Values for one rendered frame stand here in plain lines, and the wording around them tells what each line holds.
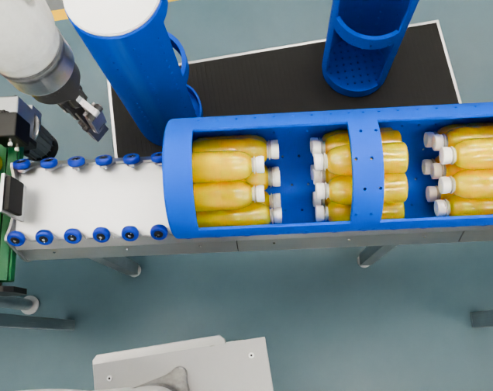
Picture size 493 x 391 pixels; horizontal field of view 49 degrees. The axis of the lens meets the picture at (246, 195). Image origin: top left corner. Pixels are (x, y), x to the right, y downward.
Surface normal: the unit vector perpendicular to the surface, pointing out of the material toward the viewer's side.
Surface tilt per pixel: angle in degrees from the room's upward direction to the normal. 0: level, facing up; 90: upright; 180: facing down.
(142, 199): 0
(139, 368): 0
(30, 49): 91
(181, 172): 11
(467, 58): 0
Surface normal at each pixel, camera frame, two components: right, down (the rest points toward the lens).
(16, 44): 0.57, 0.77
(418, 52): -0.05, -0.25
